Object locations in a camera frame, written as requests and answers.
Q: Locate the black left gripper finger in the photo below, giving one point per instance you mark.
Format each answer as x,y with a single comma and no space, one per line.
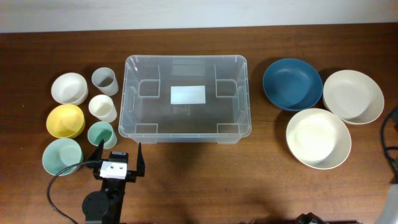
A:
95,157
140,164

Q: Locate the dark blue bowl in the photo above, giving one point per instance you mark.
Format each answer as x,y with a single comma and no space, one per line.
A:
291,84

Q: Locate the cream white bowl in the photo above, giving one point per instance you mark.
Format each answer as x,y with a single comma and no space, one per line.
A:
318,139

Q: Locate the beige bowl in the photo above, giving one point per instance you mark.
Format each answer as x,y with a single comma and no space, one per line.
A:
353,96

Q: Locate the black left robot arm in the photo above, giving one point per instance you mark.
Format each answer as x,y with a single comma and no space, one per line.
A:
105,205

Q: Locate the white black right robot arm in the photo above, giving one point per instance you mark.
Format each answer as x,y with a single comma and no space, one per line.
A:
309,218

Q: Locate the clear plastic storage container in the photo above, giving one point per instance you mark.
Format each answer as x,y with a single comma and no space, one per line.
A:
147,116

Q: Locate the mint green plastic cup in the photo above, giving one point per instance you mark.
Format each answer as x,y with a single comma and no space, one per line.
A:
102,131

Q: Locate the small mint green bowl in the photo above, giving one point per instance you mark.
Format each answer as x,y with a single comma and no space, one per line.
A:
60,154

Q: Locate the small yellow bowl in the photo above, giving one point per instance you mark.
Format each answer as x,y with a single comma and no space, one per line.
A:
65,121

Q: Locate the cream plastic cup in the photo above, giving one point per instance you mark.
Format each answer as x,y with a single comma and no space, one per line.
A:
103,108

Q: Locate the small white bowl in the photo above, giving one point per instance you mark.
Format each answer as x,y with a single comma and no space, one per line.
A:
70,88

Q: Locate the grey plastic cup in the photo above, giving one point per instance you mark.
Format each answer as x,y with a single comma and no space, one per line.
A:
105,80

